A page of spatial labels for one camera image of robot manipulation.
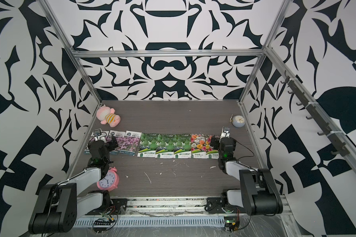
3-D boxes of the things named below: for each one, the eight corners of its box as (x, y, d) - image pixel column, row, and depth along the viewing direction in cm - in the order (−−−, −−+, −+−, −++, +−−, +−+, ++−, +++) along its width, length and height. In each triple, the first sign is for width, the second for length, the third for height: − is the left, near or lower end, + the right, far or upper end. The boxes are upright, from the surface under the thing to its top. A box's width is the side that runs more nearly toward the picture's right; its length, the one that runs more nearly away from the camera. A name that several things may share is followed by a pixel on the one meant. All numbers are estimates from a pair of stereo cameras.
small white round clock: (232, 127, 107) (234, 123, 104) (230, 119, 112) (232, 115, 108) (243, 127, 107) (245, 123, 104) (240, 119, 112) (242, 115, 108)
